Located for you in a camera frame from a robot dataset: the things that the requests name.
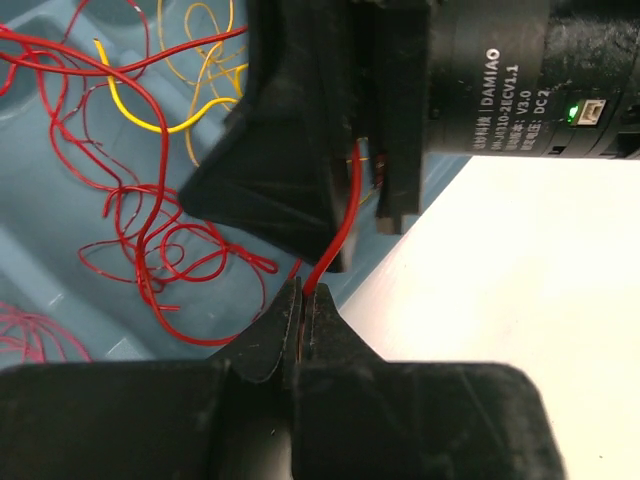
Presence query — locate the dark red long wire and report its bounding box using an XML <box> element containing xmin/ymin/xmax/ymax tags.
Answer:
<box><xmin>159</xmin><ymin>139</ymin><xmax>363</xmax><ymax>348</ymax></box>

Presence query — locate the teal compartment tray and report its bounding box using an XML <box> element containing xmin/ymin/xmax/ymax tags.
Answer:
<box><xmin>1</xmin><ymin>1</ymin><xmax>467</xmax><ymax>361</ymax></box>

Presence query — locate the bright red wire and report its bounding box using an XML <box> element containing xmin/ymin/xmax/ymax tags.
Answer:
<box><xmin>0</xmin><ymin>0</ymin><xmax>279</xmax><ymax>301</ymax></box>

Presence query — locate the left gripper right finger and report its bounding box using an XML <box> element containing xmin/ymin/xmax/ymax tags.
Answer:
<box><xmin>292</xmin><ymin>285</ymin><xmax>565</xmax><ymax>479</ymax></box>

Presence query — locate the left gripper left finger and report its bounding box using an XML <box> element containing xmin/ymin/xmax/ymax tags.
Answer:
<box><xmin>1</xmin><ymin>280</ymin><xmax>302</xmax><ymax>479</ymax></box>

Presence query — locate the thin pink wire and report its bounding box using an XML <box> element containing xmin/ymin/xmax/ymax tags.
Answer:
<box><xmin>0</xmin><ymin>300</ymin><xmax>92</xmax><ymax>363</ymax></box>

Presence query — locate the thick yellow wire bundle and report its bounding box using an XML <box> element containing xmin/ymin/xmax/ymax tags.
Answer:
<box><xmin>93</xmin><ymin>0</ymin><xmax>251</xmax><ymax>166</ymax></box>

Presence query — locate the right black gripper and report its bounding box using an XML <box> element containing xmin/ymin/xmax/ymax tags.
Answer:
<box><xmin>179</xmin><ymin>1</ymin><xmax>433</xmax><ymax>263</ymax></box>

